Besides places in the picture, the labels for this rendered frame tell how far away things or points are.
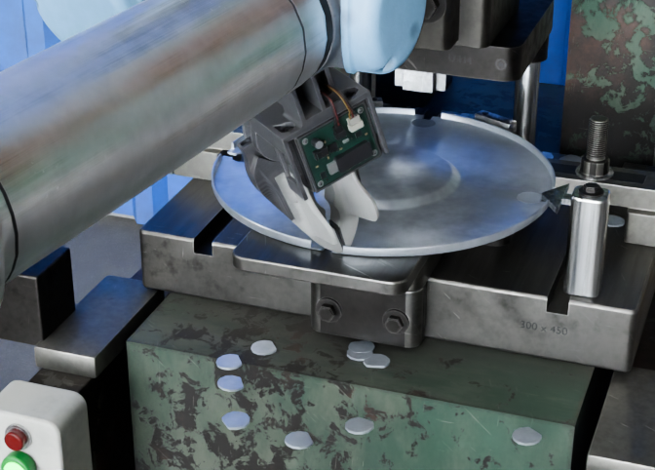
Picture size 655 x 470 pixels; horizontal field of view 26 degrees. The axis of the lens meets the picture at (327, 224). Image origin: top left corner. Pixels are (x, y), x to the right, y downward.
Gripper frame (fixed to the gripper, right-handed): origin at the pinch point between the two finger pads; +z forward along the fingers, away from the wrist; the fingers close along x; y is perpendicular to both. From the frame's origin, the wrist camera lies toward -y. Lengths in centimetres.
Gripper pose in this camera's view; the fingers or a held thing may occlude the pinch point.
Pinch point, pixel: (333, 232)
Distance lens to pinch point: 108.0
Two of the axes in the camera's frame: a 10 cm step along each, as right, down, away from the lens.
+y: 4.7, 3.9, -7.9
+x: 8.4, -4.9, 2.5
